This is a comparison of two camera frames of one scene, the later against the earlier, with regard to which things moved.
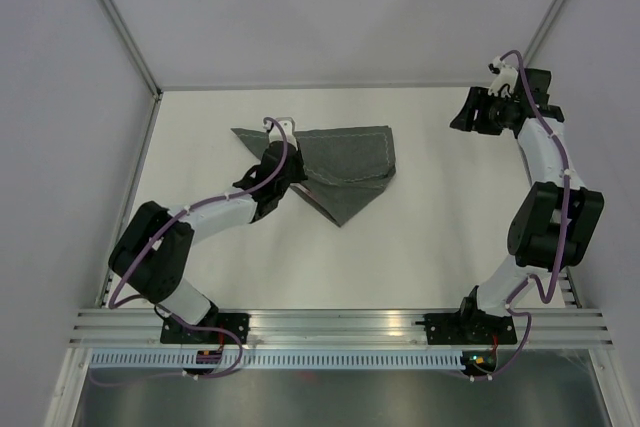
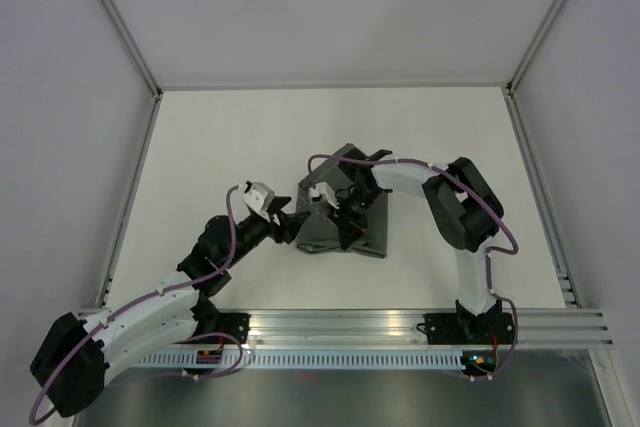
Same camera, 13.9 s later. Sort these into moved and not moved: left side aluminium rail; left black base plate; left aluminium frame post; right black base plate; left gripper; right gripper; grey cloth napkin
Moved: grey cloth napkin; right gripper; left gripper
Not moved: left black base plate; right black base plate; left side aluminium rail; left aluminium frame post
